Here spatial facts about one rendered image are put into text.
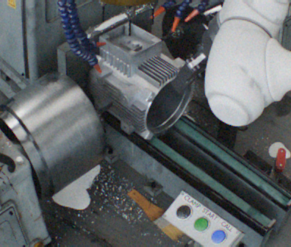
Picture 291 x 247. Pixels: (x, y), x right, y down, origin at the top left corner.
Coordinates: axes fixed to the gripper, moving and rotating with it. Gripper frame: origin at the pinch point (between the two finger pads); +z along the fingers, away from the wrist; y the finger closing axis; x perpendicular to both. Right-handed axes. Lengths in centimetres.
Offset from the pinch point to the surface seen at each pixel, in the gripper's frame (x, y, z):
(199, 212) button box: 23.6, 16.9, -1.5
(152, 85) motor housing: -4.5, -1.9, 13.6
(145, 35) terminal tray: -16.4, -10.5, 14.8
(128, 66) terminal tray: -11.6, -0.6, 14.7
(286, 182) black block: 37.5, -20.6, 15.5
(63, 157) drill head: -1.9, 27.3, 12.2
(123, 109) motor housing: -4.5, 3.3, 21.5
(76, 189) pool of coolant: 3.2, 17.9, 41.8
